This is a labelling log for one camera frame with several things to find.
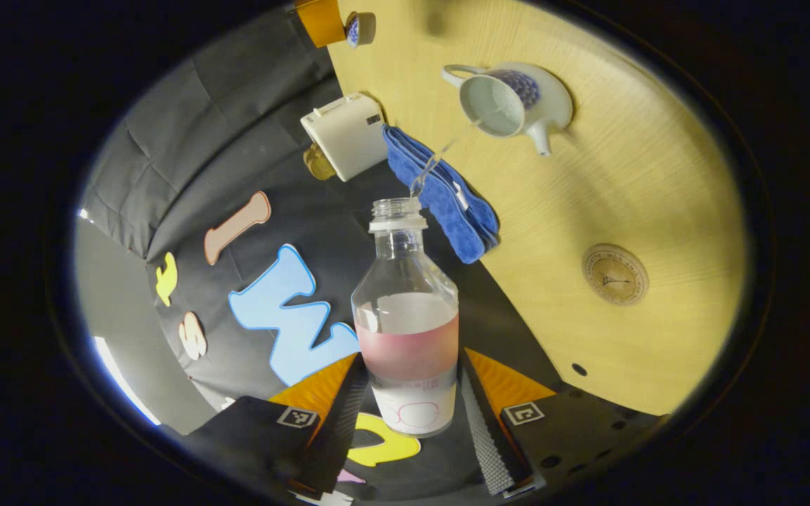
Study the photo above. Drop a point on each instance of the brown toast slice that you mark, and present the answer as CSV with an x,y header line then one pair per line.
x,y
311,158
326,171

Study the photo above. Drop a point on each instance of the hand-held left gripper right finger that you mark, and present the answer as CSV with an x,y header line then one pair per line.
x,y
482,436

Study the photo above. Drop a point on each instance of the white teacup lid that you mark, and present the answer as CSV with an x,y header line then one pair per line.
x,y
361,29

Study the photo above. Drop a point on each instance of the round brown coaster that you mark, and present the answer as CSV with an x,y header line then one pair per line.
x,y
614,274

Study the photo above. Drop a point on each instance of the folded blue towel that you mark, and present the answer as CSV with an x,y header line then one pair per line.
x,y
447,204

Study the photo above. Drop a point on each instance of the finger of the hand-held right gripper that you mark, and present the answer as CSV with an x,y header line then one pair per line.
x,y
320,21

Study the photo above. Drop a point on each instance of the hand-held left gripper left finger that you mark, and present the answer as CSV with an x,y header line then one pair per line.
x,y
345,422

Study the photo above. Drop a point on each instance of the clear water bottle pink label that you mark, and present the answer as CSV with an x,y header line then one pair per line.
x,y
405,316

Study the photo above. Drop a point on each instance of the white blue patterned teacup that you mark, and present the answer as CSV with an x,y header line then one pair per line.
x,y
545,105

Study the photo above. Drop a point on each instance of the white toaster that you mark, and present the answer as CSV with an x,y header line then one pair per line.
x,y
345,133

